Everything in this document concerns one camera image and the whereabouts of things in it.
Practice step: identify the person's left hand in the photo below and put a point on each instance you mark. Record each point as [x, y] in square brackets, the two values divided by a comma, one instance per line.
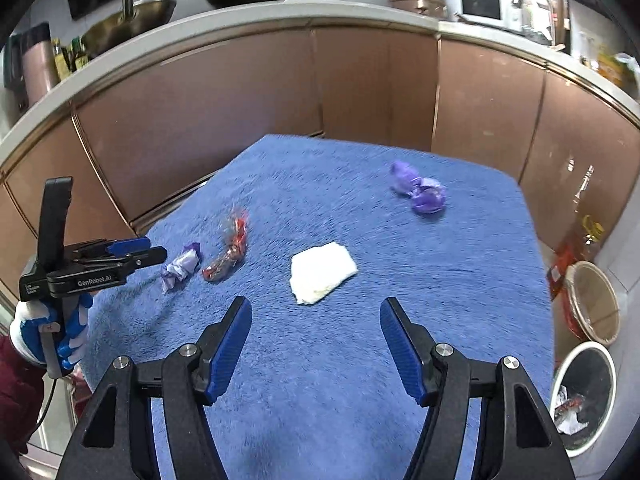
[27, 325]

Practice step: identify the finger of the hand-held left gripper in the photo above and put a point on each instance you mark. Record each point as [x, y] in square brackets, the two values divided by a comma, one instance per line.
[145, 258]
[130, 247]

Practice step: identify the silver red wrapper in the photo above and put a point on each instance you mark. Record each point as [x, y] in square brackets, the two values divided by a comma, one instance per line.
[570, 402]

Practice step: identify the small purple white wrapper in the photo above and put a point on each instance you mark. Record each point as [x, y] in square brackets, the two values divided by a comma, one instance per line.
[179, 266]

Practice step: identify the copper rice cooker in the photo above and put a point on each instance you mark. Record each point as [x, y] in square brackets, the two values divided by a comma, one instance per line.
[417, 2]

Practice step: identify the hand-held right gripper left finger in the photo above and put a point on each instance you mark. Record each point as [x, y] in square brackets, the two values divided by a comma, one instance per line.
[227, 345]

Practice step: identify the white plastic bag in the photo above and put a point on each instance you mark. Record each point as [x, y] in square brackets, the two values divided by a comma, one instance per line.
[629, 62]

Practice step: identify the white bin with black liner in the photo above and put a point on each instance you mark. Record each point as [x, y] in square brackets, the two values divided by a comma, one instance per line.
[595, 375]

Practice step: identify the condiment bottle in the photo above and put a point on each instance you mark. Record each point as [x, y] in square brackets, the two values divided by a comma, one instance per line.
[61, 60]
[78, 52]

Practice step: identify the copper base cabinets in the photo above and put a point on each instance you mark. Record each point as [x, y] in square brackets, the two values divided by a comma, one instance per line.
[375, 85]

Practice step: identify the person's left forearm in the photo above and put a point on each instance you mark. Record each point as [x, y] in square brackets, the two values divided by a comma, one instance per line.
[17, 395]

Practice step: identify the beige bin with red base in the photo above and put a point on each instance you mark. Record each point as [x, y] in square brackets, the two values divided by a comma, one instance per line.
[592, 300]

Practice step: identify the cooking oil bottle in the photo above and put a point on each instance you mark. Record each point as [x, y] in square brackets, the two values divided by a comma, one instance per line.
[587, 240]

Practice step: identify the white microwave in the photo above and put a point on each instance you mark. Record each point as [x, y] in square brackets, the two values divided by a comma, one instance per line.
[480, 6]

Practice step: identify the copper thermos jug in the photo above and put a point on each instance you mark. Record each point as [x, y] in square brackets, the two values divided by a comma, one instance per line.
[37, 70]

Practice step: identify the blue towel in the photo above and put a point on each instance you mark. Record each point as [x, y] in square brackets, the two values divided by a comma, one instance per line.
[350, 220]

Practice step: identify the white tissue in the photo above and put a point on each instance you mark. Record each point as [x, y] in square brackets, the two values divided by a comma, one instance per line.
[322, 272]

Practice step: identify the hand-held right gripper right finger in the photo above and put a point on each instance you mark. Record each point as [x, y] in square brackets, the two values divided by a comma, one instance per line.
[400, 350]

